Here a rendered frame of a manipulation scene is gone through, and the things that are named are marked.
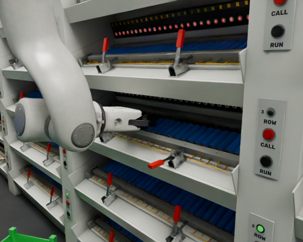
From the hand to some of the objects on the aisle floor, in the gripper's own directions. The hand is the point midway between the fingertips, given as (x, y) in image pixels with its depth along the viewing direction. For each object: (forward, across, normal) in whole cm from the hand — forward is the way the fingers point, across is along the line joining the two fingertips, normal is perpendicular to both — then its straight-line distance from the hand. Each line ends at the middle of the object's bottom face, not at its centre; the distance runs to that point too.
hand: (145, 119), depth 74 cm
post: (+10, -104, -55) cm, 118 cm away
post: (+10, +36, -55) cm, 67 cm away
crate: (-21, -39, -59) cm, 74 cm away
